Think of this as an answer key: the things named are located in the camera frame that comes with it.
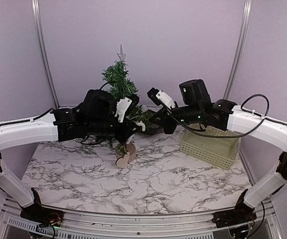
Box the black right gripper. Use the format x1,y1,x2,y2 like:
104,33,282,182
149,104,202,134

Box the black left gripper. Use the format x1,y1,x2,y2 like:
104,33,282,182
86,112,140,143

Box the small green christmas tree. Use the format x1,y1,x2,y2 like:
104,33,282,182
93,59,156,156

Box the silver star ornament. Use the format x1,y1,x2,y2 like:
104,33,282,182
117,44,126,71

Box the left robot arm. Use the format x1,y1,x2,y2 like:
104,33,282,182
0,90,143,222

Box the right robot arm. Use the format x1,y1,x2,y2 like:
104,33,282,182
147,79,287,223

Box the black mesh object behind tree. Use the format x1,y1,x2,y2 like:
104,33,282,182
141,109,160,135

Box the round wooden tree base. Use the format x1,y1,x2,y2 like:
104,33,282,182
115,142,136,163

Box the green perforated plastic basket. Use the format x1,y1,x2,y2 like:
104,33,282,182
180,126,241,170

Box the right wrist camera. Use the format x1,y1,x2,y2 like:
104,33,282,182
147,88,178,109

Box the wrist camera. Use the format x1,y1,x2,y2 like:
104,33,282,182
147,88,178,109
115,94,139,123

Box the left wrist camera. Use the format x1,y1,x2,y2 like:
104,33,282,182
115,94,139,123

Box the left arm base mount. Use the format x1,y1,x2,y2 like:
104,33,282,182
20,188,64,224

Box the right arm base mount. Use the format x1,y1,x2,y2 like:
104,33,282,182
212,189,257,228

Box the right aluminium frame post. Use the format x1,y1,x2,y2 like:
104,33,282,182
223,0,253,100

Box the aluminium frame post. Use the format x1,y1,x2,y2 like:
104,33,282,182
31,0,60,109
223,0,253,100

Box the front aluminium rail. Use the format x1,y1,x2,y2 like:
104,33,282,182
0,196,283,239

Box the left aluminium frame post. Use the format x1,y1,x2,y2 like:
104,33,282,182
31,0,60,109

